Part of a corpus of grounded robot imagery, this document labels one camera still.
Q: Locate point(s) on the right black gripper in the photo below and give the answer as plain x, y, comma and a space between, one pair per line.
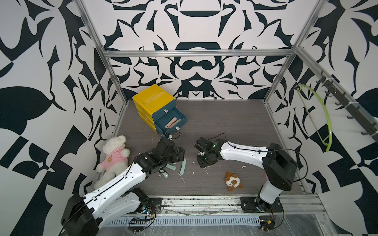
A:
200, 162

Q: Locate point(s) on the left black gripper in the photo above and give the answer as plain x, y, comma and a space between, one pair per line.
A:
175, 157

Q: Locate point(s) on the pink folding knife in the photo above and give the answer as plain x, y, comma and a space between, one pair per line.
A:
170, 123
176, 122

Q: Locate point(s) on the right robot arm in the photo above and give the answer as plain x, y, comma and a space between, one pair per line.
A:
279, 167

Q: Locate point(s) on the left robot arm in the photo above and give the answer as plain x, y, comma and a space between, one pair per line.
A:
85, 215

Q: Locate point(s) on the yellow drawer cabinet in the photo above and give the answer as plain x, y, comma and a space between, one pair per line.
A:
149, 101

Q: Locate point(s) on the brown white plush puppy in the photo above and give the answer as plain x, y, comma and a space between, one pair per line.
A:
232, 181

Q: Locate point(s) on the white teddy bear pink shirt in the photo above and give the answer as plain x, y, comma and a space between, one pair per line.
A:
115, 162

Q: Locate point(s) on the black hook rack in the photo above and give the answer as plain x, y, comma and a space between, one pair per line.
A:
355, 109

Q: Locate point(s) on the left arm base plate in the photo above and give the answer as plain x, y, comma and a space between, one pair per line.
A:
150, 206

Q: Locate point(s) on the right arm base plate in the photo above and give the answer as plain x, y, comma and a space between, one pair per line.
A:
257, 205

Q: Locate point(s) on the green bow on wall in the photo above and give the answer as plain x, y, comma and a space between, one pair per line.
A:
318, 114

